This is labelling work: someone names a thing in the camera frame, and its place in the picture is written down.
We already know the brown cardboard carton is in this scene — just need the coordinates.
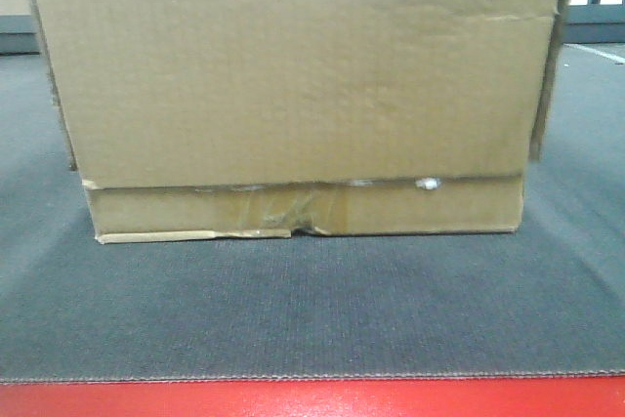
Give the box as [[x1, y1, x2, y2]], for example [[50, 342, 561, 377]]
[[31, 0, 568, 244]]

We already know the red conveyor edge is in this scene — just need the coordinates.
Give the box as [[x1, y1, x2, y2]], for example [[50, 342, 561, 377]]
[[1, 377, 624, 416]]

